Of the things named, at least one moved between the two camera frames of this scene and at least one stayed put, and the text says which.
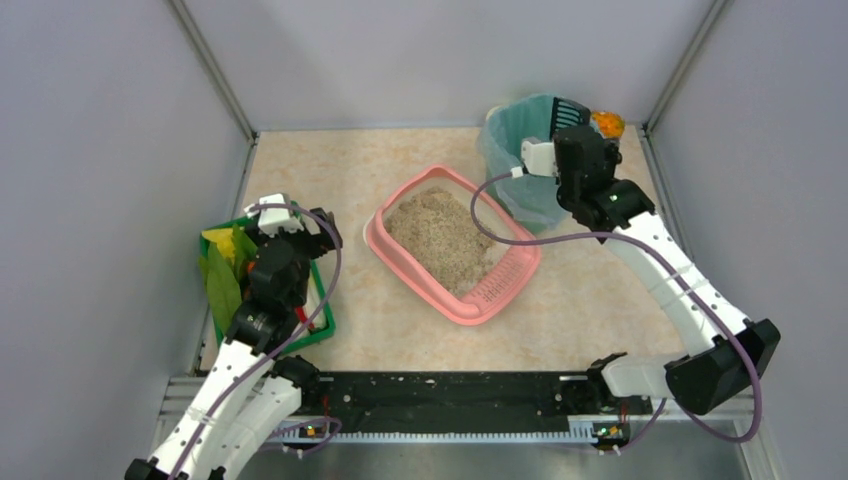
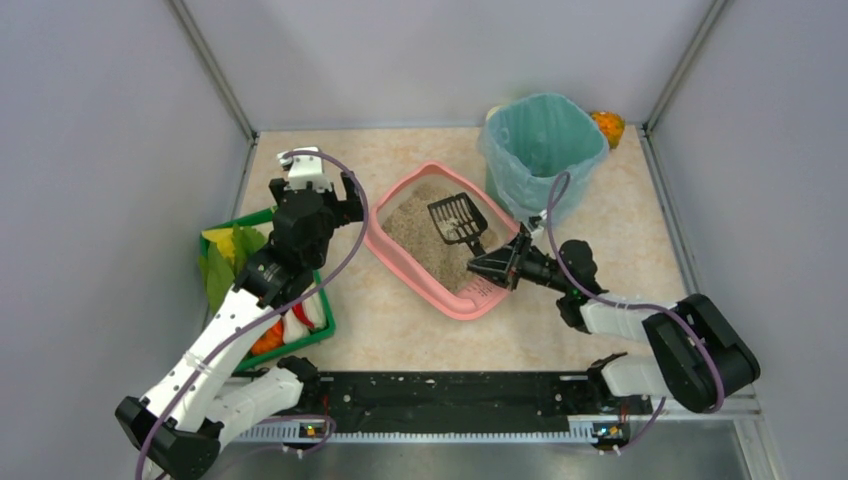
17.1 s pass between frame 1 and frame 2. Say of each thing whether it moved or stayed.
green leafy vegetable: stayed
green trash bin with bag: stayed
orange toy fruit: stayed
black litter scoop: moved
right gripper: moved
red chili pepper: stayed
